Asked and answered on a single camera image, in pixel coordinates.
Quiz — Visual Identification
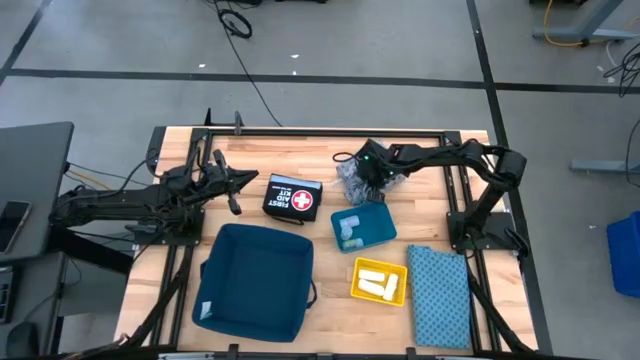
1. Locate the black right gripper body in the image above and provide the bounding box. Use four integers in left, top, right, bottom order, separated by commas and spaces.
357, 142, 408, 191

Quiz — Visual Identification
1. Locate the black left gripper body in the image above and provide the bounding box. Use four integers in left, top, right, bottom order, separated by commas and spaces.
199, 148, 244, 217

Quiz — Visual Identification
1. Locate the grey patterned gown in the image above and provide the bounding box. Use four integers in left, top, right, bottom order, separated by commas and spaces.
335, 142, 406, 207

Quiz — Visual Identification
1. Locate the yellow plastic basket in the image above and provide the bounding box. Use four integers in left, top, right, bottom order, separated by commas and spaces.
349, 256, 409, 308

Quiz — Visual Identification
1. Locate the navy fabric storage bin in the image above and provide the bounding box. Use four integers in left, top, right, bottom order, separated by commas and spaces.
191, 223, 319, 344

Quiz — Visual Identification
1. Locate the blue plastic bin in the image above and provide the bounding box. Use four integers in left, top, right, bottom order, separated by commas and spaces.
605, 210, 640, 299

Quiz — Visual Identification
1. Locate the teal plastic tray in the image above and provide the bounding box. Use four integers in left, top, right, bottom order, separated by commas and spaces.
329, 201, 399, 254

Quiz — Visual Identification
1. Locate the black first aid kit pouch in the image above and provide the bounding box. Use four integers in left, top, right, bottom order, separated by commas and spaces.
262, 173, 324, 226

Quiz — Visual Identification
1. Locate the blue dotted folded cloth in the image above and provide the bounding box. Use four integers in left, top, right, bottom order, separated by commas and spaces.
405, 243, 473, 351

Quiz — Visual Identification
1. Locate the grey desk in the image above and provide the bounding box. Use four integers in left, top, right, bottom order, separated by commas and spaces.
0, 121, 75, 265

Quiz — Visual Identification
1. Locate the black smartphone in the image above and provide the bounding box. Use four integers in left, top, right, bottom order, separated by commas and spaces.
0, 199, 33, 254

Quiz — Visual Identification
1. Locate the grey metal table foot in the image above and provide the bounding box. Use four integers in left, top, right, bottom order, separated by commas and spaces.
570, 158, 640, 176

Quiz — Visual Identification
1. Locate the black computer mouse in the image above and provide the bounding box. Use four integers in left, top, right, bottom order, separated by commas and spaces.
4, 320, 41, 359

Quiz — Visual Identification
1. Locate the black floor cable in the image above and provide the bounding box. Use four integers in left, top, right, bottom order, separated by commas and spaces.
202, 0, 285, 129

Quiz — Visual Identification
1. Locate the yellow cable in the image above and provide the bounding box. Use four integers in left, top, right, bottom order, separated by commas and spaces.
542, 0, 604, 49

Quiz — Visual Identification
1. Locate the black cable tangle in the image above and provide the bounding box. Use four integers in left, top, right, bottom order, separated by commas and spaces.
602, 42, 640, 99

